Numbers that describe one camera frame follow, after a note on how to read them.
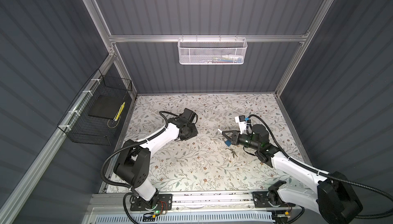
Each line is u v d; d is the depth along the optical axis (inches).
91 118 28.3
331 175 17.3
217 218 30.3
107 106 29.5
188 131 26.8
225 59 36.0
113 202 29.6
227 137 29.8
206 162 34.2
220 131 30.8
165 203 28.4
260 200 29.0
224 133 30.4
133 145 18.2
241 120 28.8
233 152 35.3
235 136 27.4
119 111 29.0
